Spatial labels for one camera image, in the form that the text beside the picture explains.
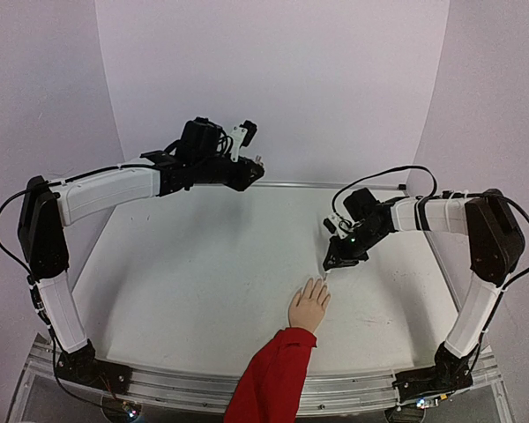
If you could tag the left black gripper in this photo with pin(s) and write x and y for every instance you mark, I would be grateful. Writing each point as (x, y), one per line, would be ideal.
(243, 181)

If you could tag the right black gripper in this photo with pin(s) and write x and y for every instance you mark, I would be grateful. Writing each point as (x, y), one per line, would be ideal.
(341, 251)

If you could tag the glitter nail polish bottle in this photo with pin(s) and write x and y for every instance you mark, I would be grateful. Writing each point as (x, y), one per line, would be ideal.
(258, 159)

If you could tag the red sleeve forearm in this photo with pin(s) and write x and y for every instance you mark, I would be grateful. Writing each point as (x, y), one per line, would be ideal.
(270, 388)

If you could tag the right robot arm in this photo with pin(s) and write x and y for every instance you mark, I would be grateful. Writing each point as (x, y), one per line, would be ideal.
(495, 240)

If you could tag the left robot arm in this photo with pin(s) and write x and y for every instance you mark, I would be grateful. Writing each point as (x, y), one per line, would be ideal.
(49, 207)

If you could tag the mannequin hand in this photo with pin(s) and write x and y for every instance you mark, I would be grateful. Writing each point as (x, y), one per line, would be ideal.
(308, 306)

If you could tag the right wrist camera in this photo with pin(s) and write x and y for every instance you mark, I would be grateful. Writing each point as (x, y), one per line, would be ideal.
(336, 225)

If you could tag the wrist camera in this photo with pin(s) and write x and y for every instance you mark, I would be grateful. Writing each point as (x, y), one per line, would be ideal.
(241, 136)
(336, 225)

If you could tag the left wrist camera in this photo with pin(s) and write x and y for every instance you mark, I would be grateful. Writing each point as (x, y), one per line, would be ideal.
(241, 136)

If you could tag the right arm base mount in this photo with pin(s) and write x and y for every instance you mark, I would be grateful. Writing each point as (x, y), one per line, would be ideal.
(448, 374)

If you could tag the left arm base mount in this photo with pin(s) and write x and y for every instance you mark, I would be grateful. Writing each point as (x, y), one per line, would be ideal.
(83, 368)

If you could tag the aluminium table frame rail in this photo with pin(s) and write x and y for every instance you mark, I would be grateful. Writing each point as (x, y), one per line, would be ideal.
(270, 281)

